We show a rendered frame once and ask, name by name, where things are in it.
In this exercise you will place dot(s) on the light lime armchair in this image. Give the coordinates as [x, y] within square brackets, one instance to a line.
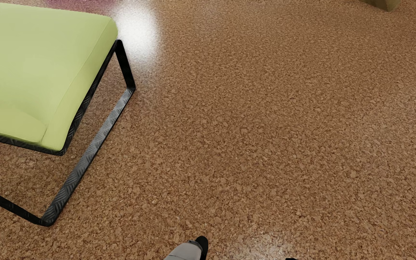
[31, 72]

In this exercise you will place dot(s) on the olive green furniture piece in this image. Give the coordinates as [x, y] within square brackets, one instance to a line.
[383, 3]

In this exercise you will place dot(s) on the white robot left leg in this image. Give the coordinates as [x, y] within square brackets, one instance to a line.
[190, 250]

